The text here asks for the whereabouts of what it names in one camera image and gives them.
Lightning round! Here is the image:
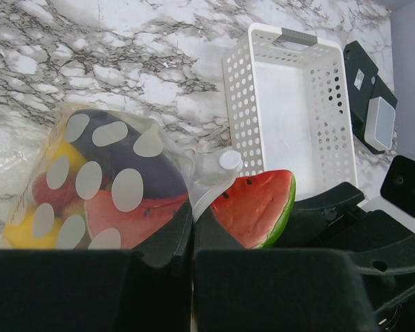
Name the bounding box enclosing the black square mat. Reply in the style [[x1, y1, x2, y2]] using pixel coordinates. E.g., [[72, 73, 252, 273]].
[[343, 41, 398, 154]]

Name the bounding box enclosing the clear dotted zip bag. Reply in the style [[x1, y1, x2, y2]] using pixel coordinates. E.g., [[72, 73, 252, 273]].
[[19, 106, 243, 250]]

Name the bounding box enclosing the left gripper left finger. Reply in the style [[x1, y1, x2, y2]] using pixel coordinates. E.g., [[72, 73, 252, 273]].
[[0, 203, 193, 331]]

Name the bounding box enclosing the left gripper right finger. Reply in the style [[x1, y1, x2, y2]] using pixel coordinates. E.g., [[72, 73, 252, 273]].
[[193, 212, 377, 331]]

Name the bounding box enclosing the red lychee bunch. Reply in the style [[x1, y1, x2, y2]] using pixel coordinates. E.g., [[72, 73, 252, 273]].
[[32, 172, 86, 221]]

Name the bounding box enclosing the red watermelon slice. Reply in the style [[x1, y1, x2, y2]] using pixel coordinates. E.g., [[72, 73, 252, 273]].
[[84, 169, 296, 249]]

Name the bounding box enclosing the white perforated plastic basket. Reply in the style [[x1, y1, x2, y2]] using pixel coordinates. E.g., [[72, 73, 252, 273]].
[[222, 23, 358, 200]]

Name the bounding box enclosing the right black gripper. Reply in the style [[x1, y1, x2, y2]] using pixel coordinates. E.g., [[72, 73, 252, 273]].
[[274, 182, 415, 331]]

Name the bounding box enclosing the yellow bell pepper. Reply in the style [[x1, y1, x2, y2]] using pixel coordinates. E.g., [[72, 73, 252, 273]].
[[0, 140, 87, 249]]

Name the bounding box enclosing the purple eggplant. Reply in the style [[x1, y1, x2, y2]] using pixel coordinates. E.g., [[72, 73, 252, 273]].
[[64, 109, 187, 199]]

